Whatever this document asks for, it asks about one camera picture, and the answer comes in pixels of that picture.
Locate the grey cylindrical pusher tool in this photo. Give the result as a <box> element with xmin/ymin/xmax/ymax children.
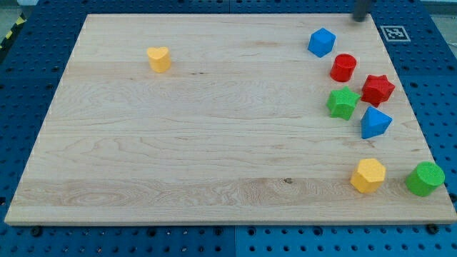
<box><xmin>352</xmin><ymin>0</ymin><xmax>372</xmax><ymax>22</ymax></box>

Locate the blue triangle block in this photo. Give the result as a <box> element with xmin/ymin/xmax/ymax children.
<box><xmin>361</xmin><ymin>106</ymin><xmax>393</xmax><ymax>139</ymax></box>

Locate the red star block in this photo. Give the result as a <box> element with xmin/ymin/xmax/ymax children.
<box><xmin>361</xmin><ymin>75</ymin><xmax>396</xmax><ymax>107</ymax></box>

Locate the green star block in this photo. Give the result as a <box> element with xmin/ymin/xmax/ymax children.
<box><xmin>326</xmin><ymin>86</ymin><xmax>361</xmax><ymax>121</ymax></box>

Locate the black white fiducial marker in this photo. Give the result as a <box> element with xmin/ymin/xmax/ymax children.
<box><xmin>380</xmin><ymin>25</ymin><xmax>411</xmax><ymax>42</ymax></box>

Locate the blue cube block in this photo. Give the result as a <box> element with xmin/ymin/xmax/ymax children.
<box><xmin>308</xmin><ymin>28</ymin><xmax>336</xmax><ymax>58</ymax></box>

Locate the red cylinder block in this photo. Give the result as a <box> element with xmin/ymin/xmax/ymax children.
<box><xmin>330</xmin><ymin>54</ymin><xmax>357</xmax><ymax>82</ymax></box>

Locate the yellow hexagon block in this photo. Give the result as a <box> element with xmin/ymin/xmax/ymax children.
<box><xmin>350</xmin><ymin>158</ymin><xmax>386</xmax><ymax>193</ymax></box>

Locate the wooden board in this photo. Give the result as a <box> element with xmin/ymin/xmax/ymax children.
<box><xmin>5</xmin><ymin>14</ymin><xmax>456</xmax><ymax>226</ymax></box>

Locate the green cylinder block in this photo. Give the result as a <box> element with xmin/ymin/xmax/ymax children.
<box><xmin>405</xmin><ymin>161</ymin><xmax>446</xmax><ymax>197</ymax></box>

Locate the yellow heart block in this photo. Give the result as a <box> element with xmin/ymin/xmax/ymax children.
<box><xmin>146</xmin><ymin>46</ymin><xmax>171</xmax><ymax>73</ymax></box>

